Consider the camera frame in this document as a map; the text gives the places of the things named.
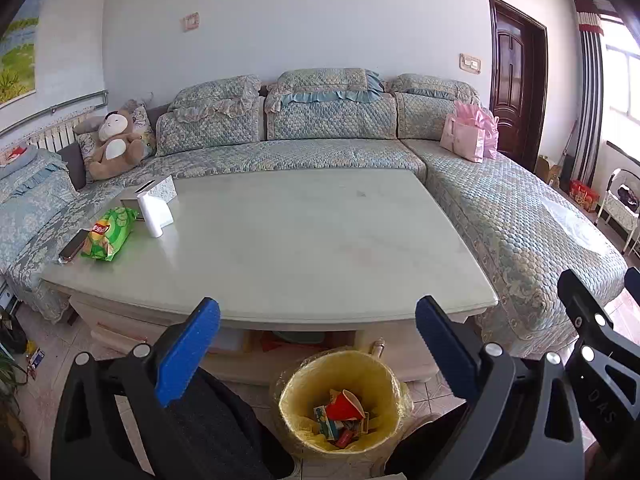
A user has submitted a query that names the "red paper cup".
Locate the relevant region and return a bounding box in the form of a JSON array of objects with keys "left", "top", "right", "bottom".
[{"left": 326, "top": 389, "right": 366, "bottom": 420}]

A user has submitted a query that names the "red gold cigarette pack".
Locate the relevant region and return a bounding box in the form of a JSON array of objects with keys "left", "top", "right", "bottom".
[{"left": 334, "top": 417, "right": 369, "bottom": 450}]

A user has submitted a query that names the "blue bear medicine box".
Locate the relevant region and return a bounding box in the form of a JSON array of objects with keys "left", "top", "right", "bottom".
[{"left": 314, "top": 405, "right": 345, "bottom": 442}]

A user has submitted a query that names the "yellow lined trash bin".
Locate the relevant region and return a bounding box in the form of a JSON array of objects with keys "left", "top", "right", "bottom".
[{"left": 270, "top": 348, "right": 413, "bottom": 458}]

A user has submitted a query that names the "white folding chair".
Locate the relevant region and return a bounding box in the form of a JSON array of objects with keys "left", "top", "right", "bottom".
[{"left": 594, "top": 168, "right": 639, "bottom": 256}]

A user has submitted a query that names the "floral quilted sofa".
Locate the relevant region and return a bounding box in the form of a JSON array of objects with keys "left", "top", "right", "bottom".
[{"left": 1, "top": 68, "right": 627, "bottom": 354}]

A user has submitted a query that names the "green chips bag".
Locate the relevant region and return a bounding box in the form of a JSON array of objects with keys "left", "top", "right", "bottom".
[{"left": 80, "top": 206, "right": 139, "bottom": 262}]

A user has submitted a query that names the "white tissue roll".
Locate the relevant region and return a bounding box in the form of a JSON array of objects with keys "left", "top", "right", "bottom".
[{"left": 141, "top": 197, "right": 174, "bottom": 238}]

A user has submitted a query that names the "black smartphone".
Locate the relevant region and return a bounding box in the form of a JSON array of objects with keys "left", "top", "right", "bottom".
[{"left": 58, "top": 229, "right": 89, "bottom": 264}]

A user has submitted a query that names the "glittery tissue box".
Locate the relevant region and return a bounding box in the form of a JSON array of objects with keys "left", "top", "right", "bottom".
[{"left": 116, "top": 176, "right": 177, "bottom": 217}]

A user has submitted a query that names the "green potted plant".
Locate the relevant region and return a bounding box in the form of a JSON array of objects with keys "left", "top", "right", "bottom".
[{"left": 0, "top": 347, "right": 28, "bottom": 412}]

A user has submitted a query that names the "brown plush monkey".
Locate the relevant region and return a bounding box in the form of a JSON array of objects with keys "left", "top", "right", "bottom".
[{"left": 86, "top": 110, "right": 144, "bottom": 181}]

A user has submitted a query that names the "pink gift bag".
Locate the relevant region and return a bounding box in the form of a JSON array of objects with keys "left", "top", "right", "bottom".
[{"left": 439, "top": 101, "right": 499, "bottom": 164}]

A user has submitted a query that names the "striped window curtain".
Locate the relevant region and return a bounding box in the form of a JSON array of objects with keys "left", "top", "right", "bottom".
[{"left": 572, "top": 0, "right": 604, "bottom": 186}]

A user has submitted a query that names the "white radiator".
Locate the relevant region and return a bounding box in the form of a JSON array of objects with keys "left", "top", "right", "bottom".
[{"left": 26, "top": 113, "right": 91, "bottom": 153}]

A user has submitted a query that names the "dark wooden door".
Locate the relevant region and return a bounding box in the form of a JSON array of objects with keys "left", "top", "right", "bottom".
[{"left": 489, "top": 0, "right": 548, "bottom": 171}]

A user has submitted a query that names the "wall socket plate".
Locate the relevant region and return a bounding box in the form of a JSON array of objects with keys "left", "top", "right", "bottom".
[{"left": 459, "top": 53, "right": 482, "bottom": 75}]

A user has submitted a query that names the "wall switch plate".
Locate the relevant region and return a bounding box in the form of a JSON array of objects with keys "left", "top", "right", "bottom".
[{"left": 181, "top": 12, "right": 200, "bottom": 32}]

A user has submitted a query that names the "landscape wall painting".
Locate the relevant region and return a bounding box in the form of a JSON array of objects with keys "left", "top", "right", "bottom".
[{"left": 0, "top": 0, "right": 43, "bottom": 106}]

